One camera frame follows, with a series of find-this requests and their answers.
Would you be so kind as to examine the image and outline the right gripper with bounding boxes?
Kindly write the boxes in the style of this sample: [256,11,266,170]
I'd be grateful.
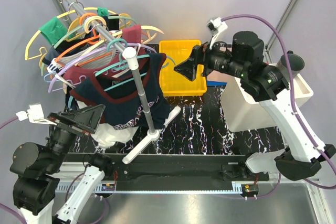
[173,35,247,81]

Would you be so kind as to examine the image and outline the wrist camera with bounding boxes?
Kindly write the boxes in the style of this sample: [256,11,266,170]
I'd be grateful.
[207,17,228,40]
[16,103,53,124]

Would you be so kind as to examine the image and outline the green garment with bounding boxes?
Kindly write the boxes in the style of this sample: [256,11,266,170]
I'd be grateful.
[36,7,115,46]

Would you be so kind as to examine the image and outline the white storage box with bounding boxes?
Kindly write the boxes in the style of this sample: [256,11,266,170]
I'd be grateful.
[219,62,314,132]

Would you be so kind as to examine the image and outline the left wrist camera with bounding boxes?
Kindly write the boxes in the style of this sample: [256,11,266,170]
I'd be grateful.
[16,103,53,124]

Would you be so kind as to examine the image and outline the navy tank top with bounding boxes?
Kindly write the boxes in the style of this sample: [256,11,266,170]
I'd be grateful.
[70,53,171,130]

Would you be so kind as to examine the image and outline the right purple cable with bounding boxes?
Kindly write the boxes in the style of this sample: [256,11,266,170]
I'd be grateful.
[222,14,336,189]

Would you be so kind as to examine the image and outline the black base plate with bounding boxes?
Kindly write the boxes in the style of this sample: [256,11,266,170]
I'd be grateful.
[60,153,271,192]

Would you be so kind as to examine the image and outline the yellow plastic hanger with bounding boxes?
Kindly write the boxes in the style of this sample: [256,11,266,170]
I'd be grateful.
[25,7,118,60]

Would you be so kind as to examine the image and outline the dark green mug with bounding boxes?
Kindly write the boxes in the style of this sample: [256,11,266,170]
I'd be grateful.
[276,53,305,81]

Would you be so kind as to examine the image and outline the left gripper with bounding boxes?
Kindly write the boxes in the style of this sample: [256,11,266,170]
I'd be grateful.
[46,102,106,171]

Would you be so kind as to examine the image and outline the lavender plastic hanger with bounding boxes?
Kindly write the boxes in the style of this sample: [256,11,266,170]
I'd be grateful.
[50,42,158,92]

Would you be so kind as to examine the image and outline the teal plastic hanger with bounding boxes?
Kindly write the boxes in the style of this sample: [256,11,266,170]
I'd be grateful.
[94,37,177,91]

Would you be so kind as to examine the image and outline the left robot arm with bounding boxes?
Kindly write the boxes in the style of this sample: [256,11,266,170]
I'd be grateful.
[9,103,113,223]

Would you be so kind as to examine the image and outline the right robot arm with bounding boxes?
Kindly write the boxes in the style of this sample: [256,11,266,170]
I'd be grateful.
[174,31,335,181]

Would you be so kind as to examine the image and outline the orange plastic hanger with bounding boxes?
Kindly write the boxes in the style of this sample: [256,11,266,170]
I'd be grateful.
[48,8,119,72]

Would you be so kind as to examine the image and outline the metal clothes rack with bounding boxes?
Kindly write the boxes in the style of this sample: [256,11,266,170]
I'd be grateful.
[64,0,181,165]

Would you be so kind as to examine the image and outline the yellow plastic tray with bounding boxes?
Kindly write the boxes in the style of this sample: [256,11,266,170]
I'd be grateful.
[159,39,207,97]

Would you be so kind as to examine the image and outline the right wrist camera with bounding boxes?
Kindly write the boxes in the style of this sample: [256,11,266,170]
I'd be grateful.
[207,17,228,40]

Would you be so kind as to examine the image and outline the maroon white tank top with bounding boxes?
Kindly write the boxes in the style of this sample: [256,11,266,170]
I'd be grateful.
[62,62,137,148]

